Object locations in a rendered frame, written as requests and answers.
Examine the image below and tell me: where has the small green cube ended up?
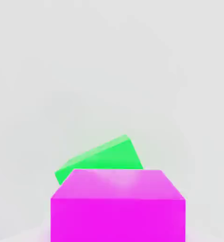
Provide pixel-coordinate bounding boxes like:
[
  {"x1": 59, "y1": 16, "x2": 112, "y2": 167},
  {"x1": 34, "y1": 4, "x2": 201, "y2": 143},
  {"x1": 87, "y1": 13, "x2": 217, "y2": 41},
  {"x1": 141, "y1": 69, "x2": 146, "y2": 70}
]
[{"x1": 54, "y1": 134, "x2": 144, "y2": 186}]

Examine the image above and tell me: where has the small magenta cube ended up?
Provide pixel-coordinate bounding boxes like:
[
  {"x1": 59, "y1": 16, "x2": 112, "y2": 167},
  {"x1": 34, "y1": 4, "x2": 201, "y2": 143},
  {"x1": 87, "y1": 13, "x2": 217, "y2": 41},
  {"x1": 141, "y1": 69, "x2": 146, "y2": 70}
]
[{"x1": 50, "y1": 168, "x2": 187, "y2": 242}]

